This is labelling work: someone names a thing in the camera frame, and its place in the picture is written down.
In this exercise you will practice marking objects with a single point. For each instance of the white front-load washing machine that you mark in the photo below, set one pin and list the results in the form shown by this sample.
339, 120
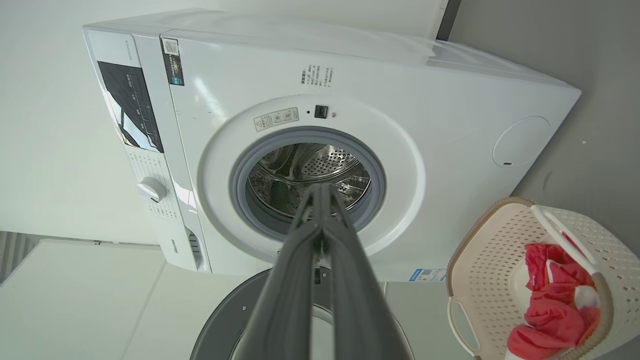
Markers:
400, 100

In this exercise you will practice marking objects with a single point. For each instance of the white warning label sticker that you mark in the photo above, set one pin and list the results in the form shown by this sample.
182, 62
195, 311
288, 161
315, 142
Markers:
276, 119

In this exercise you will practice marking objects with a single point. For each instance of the blue energy label sticker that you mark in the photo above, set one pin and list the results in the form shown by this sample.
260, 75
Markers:
426, 274

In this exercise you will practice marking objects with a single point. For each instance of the round white filter cover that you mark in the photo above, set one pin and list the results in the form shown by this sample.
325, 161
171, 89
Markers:
522, 142

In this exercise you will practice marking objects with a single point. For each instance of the red and white garment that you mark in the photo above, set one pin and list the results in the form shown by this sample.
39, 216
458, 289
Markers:
550, 310

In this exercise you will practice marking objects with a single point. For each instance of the stainless steel washer drum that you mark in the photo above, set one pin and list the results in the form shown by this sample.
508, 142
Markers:
325, 162

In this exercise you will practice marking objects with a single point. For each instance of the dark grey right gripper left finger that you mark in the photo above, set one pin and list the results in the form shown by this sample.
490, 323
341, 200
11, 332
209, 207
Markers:
287, 300

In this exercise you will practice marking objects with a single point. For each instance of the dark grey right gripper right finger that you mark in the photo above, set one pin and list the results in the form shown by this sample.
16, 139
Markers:
360, 310

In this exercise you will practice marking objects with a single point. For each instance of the grey rubber door gasket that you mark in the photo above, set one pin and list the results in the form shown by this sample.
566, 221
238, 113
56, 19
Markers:
240, 200

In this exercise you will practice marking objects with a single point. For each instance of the white program knob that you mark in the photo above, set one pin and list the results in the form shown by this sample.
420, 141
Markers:
152, 189

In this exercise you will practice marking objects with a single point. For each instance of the cream perforated laundry basket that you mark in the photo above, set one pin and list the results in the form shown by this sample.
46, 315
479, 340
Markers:
490, 260

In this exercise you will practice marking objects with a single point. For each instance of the black control display panel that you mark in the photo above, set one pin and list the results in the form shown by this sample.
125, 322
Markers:
132, 107

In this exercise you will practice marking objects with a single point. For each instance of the black door latch socket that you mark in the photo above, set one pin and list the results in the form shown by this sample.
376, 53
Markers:
321, 111

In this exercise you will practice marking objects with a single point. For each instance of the black QR code sticker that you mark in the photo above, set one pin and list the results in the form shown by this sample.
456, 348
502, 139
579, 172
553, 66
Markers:
172, 62

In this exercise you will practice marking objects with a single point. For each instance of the black round washer door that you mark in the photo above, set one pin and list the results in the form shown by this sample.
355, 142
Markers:
225, 320

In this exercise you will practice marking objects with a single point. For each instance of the grey slatted grille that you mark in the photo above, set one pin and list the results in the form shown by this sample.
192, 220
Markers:
12, 255

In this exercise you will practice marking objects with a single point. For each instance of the white printed text sticker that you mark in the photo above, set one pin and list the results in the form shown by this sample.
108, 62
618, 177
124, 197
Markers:
316, 75

